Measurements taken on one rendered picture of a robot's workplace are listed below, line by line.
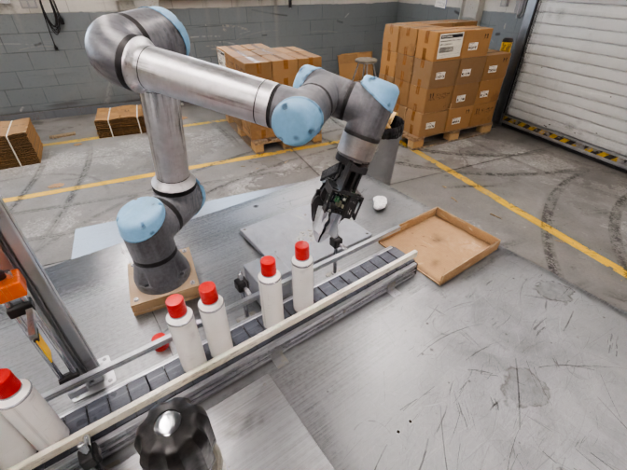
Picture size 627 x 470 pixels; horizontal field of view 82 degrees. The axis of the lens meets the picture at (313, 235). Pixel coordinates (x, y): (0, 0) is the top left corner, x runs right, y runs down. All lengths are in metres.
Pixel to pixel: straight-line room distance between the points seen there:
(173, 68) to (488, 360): 0.91
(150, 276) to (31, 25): 5.15
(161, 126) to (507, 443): 1.00
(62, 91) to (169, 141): 5.16
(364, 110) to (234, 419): 0.64
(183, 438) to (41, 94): 5.84
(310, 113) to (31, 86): 5.66
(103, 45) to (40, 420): 0.64
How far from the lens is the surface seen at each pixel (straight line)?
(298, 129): 0.59
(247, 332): 0.91
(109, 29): 0.80
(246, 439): 0.78
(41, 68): 6.06
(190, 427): 0.47
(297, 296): 0.89
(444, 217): 1.43
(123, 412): 0.83
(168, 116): 0.94
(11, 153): 4.71
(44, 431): 0.83
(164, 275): 1.04
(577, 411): 1.01
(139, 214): 0.98
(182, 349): 0.80
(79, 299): 1.23
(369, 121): 0.71
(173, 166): 1.00
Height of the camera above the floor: 1.58
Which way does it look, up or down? 36 degrees down
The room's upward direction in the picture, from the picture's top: straight up
